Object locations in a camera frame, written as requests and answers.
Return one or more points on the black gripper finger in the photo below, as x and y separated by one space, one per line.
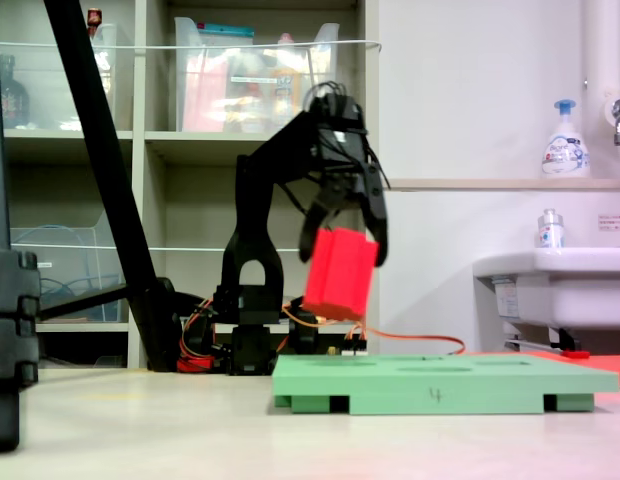
312 225
375 200

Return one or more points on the red cross columnar block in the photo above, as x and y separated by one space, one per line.
340 275

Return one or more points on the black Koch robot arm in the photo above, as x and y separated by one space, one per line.
255 200

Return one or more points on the large clear plastic bin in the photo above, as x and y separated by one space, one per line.
250 65

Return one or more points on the small circuit board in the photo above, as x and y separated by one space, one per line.
352 351

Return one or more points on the beige shelf unit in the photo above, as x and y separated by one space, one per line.
137 200

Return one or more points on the small clear sanitizer bottle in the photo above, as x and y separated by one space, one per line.
550 232

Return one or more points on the red base clamp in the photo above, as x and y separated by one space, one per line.
195 364

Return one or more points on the green shape sorter board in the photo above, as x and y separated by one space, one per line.
440 385

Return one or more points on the white foam soap bottle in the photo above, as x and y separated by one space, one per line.
565 150

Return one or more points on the white sink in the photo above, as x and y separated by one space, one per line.
565 290

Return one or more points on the black tripod leg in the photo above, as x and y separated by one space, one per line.
90 100

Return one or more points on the brown bottle with red cap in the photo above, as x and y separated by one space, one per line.
94 20

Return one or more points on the clear plastic storage box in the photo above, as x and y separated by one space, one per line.
45 85

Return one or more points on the notched black stack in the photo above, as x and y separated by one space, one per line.
12 325

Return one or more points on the dark glass bottle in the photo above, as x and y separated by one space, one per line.
14 100

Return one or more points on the white wall label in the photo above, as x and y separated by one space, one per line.
615 222

